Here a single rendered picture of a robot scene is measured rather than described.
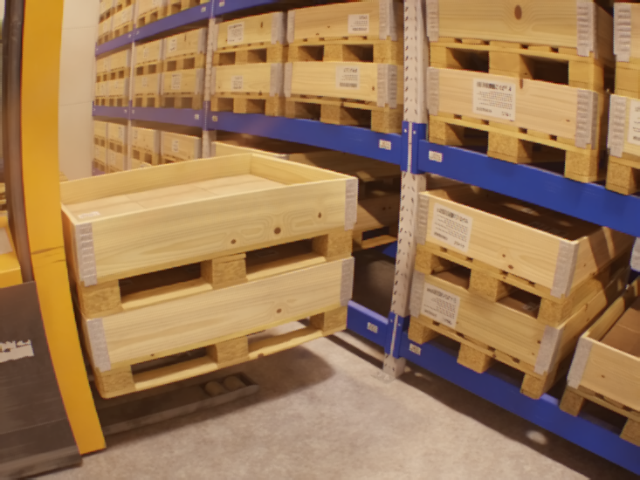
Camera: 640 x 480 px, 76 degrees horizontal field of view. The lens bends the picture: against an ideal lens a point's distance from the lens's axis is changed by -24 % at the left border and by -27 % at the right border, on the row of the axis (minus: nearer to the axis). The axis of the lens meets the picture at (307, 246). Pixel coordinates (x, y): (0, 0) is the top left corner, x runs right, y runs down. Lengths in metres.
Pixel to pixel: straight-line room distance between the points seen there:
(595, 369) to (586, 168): 0.75
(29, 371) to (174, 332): 0.62
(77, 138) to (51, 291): 6.02
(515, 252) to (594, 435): 0.86
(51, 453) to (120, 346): 0.58
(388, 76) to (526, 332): 1.27
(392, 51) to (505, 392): 1.60
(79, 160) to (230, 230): 5.98
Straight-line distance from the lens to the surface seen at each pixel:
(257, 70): 3.21
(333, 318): 2.35
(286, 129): 2.98
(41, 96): 1.65
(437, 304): 2.29
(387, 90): 2.36
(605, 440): 2.11
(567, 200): 1.89
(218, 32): 3.68
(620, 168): 1.79
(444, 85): 2.16
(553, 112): 1.88
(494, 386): 2.27
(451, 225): 2.15
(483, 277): 2.10
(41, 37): 1.66
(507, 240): 2.00
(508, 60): 1.99
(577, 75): 1.85
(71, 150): 7.70
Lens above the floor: 1.43
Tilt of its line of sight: 19 degrees down
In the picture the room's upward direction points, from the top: 2 degrees clockwise
